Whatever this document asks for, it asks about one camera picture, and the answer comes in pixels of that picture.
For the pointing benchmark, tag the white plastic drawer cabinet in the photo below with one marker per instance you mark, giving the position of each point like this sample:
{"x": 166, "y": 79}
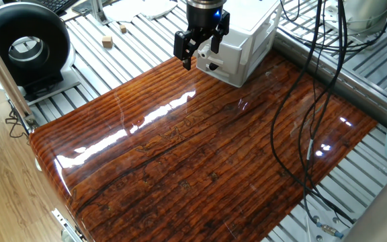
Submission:
{"x": 264, "y": 37}

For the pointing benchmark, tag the robot base plate with bolts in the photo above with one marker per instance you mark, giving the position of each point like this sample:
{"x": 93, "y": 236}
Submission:
{"x": 314, "y": 232}

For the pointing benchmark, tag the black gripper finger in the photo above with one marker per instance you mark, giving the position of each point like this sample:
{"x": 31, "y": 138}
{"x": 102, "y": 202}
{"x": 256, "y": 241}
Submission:
{"x": 223, "y": 28}
{"x": 181, "y": 45}

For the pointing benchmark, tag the black keyboard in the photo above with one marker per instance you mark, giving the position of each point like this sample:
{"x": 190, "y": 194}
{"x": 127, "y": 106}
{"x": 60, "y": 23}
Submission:
{"x": 55, "y": 5}

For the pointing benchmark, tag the metal mounting plate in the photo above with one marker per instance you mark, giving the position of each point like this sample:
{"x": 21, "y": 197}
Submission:
{"x": 333, "y": 20}

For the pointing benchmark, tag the aluminium diagonal beam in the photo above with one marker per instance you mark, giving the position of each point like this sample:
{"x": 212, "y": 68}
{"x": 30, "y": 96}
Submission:
{"x": 2, "y": 72}

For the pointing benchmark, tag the white drawer with black knob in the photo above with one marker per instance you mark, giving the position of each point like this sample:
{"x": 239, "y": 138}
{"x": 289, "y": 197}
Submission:
{"x": 227, "y": 80}

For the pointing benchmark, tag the glossy wood-grain mat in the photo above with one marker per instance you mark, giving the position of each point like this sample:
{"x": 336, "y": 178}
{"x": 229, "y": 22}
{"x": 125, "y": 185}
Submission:
{"x": 180, "y": 151}

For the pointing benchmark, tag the aluminium post bracket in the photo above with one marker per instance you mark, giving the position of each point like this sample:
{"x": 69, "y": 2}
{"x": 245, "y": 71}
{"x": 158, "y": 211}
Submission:
{"x": 97, "y": 13}

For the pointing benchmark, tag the small wooden cube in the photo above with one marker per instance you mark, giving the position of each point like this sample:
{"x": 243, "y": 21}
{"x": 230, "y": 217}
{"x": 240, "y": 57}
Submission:
{"x": 123, "y": 29}

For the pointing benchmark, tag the dark grey flat plate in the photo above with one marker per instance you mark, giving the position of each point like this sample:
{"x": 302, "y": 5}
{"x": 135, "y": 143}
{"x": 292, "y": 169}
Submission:
{"x": 82, "y": 8}

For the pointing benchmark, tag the aluminium profile rail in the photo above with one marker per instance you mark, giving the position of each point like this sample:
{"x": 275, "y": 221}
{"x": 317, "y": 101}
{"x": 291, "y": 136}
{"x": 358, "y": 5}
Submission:
{"x": 348, "y": 85}

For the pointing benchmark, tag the white cloth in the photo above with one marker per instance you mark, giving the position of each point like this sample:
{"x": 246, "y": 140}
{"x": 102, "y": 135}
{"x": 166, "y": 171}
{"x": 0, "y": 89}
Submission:
{"x": 129, "y": 11}

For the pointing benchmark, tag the metal slide bracket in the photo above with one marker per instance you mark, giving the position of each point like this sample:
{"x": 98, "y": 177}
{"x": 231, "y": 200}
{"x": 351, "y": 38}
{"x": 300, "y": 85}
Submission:
{"x": 62, "y": 222}

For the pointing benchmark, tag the small wooden block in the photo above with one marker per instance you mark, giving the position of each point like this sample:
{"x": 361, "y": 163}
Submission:
{"x": 107, "y": 42}

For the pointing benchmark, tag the white cylindrical device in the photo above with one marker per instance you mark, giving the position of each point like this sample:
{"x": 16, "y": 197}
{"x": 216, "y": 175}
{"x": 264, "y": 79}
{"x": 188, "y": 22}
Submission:
{"x": 365, "y": 17}

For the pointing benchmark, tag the grey metal base plate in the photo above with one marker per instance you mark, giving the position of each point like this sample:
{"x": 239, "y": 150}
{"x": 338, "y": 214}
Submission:
{"x": 62, "y": 87}

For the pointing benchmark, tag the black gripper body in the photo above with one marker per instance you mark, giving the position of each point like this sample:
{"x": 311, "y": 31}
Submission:
{"x": 202, "y": 18}

